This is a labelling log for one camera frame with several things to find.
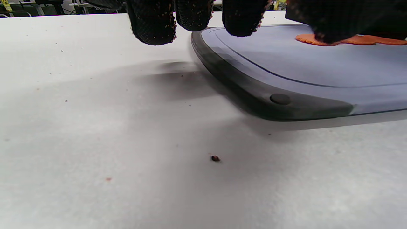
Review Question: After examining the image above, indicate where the person's left hand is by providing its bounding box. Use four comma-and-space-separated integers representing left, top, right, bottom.
83, 0, 407, 45

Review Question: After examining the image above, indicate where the blue grey cutting board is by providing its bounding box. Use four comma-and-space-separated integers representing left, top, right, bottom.
190, 24, 407, 122

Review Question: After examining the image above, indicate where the orange plasticine disc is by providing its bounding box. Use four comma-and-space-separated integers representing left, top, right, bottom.
295, 33, 340, 47
340, 34, 407, 45

